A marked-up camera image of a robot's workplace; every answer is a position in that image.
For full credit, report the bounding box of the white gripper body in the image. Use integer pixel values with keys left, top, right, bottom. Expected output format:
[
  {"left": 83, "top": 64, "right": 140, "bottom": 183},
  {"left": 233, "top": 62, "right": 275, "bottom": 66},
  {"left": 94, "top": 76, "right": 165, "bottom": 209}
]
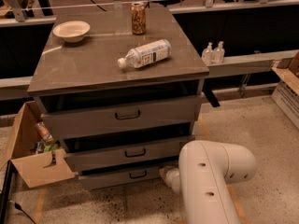
[{"left": 159, "top": 166, "right": 181, "bottom": 194}]

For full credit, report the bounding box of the grey bottom drawer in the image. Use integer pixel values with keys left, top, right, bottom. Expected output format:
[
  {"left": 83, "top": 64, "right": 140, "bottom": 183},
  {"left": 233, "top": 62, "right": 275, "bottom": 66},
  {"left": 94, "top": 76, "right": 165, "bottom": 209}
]
[{"left": 78, "top": 162, "right": 176, "bottom": 190}]

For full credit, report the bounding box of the grey drawer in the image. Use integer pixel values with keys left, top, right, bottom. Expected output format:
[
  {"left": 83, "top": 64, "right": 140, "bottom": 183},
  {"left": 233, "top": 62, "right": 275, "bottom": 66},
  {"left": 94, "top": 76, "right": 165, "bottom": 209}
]
[
  {"left": 78, "top": 162, "right": 176, "bottom": 190},
  {"left": 64, "top": 135, "right": 195, "bottom": 172},
  {"left": 42, "top": 95, "right": 201, "bottom": 139}
]

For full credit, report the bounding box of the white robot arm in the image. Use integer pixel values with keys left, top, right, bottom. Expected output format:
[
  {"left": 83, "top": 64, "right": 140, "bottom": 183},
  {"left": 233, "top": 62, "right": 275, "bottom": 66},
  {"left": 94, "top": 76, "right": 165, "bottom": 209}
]
[{"left": 160, "top": 140, "right": 257, "bottom": 224}]

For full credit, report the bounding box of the grey middle drawer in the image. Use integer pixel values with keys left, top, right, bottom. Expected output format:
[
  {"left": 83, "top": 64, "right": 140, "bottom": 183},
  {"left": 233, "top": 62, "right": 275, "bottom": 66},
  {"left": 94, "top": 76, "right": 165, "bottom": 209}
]
[{"left": 64, "top": 135, "right": 195, "bottom": 172}]

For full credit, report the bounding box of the grey top drawer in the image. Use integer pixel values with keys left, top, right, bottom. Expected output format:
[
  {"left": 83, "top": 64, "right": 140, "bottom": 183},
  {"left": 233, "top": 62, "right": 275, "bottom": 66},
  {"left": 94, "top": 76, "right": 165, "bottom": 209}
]
[{"left": 42, "top": 95, "right": 201, "bottom": 139}]

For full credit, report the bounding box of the grey drawer cabinet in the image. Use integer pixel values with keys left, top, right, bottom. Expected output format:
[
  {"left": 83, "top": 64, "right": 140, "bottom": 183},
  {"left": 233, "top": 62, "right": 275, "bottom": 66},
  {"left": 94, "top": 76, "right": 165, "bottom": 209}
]
[{"left": 27, "top": 7, "right": 210, "bottom": 173}]

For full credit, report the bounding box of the open cardboard box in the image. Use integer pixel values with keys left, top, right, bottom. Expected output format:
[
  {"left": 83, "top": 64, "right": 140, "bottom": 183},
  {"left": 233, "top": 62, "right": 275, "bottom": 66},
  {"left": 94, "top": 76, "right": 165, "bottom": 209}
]
[{"left": 0, "top": 102, "right": 75, "bottom": 188}]

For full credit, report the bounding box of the clear plastic water bottle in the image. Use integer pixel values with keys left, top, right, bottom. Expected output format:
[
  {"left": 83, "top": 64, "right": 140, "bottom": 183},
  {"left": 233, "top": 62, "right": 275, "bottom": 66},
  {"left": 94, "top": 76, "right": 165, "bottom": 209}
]
[{"left": 118, "top": 39, "right": 172, "bottom": 69}]

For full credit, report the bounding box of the green packet in box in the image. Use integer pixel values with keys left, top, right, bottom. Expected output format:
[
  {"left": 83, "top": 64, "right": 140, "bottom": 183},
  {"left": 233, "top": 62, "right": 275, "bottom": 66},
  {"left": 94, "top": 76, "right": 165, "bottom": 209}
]
[{"left": 43, "top": 143, "right": 59, "bottom": 152}]

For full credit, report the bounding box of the left clear sanitizer bottle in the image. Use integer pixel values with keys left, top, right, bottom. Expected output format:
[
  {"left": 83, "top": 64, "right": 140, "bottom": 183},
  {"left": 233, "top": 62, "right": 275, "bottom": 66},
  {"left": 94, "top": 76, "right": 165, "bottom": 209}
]
[{"left": 202, "top": 42, "right": 213, "bottom": 64}]

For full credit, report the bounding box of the clear sanitizer bottle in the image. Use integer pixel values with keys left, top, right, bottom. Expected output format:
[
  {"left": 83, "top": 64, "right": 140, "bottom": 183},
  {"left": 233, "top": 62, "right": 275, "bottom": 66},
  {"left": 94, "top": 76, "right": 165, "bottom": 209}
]
[
  {"left": 202, "top": 42, "right": 213, "bottom": 64},
  {"left": 212, "top": 41, "right": 225, "bottom": 63}
]

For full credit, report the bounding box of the right clear sanitizer bottle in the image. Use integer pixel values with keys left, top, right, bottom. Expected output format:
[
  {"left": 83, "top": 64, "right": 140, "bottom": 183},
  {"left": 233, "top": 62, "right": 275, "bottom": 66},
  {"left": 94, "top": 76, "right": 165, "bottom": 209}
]
[{"left": 212, "top": 41, "right": 225, "bottom": 63}]

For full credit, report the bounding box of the snack bag in box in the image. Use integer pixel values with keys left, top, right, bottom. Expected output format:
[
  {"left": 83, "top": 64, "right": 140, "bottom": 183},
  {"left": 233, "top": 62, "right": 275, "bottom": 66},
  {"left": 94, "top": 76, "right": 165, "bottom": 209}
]
[{"left": 35, "top": 122, "right": 54, "bottom": 144}]

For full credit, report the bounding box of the white printed cardboard box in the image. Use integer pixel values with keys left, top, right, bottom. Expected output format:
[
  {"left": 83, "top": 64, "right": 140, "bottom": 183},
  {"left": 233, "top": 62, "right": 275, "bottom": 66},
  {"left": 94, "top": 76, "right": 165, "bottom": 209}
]
[{"left": 271, "top": 52, "right": 299, "bottom": 129}]

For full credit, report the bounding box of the patterned drink can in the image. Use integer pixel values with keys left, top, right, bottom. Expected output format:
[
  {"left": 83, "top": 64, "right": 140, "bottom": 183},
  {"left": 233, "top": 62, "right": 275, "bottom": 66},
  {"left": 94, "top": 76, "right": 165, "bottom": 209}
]
[{"left": 131, "top": 2, "right": 146, "bottom": 35}]

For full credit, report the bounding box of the white bowl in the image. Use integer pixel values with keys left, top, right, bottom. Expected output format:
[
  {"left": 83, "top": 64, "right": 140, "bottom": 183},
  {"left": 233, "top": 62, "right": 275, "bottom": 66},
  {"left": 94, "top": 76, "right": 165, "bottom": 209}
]
[{"left": 53, "top": 21, "right": 91, "bottom": 43}]

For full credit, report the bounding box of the black cable on floor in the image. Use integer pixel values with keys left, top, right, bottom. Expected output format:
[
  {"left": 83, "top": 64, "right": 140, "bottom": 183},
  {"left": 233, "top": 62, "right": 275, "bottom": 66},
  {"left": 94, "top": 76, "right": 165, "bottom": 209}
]
[{"left": 8, "top": 200, "right": 37, "bottom": 224}]

